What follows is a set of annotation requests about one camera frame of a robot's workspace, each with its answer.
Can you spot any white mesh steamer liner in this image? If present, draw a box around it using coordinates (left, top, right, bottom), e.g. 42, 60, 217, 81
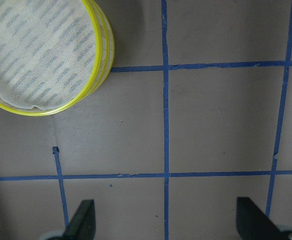
0, 0, 98, 111

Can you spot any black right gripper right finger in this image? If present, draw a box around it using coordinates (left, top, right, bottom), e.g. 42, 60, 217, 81
236, 197, 292, 240

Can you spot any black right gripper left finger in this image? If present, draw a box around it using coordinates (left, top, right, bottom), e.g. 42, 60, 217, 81
63, 199, 96, 240

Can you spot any yellow rimmed bamboo steamer tier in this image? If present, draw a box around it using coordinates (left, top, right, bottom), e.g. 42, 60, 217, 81
0, 0, 116, 117

